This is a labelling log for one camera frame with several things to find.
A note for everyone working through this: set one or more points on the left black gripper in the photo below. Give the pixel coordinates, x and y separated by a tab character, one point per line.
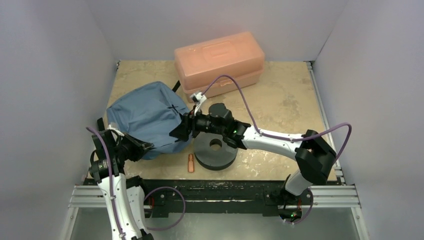
138	150

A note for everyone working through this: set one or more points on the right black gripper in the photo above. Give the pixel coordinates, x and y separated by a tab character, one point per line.
189	124

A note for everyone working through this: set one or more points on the copper coloured marker pen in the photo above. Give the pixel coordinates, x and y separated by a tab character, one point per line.
191	163

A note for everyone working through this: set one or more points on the blue student backpack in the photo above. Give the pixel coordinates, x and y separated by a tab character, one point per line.
148	114

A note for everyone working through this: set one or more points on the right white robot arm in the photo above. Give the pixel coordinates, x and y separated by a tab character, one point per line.
313	155

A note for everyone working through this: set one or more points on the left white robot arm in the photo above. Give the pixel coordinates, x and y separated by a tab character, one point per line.
108	173

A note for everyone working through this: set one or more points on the pink plastic storage box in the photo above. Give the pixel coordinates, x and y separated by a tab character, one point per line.
220	65

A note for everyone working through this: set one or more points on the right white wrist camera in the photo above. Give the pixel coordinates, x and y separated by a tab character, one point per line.
198	98

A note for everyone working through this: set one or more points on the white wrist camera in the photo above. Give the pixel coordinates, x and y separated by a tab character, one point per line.
198	98
115	130

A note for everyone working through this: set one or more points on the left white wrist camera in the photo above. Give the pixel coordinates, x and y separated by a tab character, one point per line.
115	130

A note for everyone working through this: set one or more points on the black aluminium base frame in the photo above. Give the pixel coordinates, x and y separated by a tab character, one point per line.
265	197

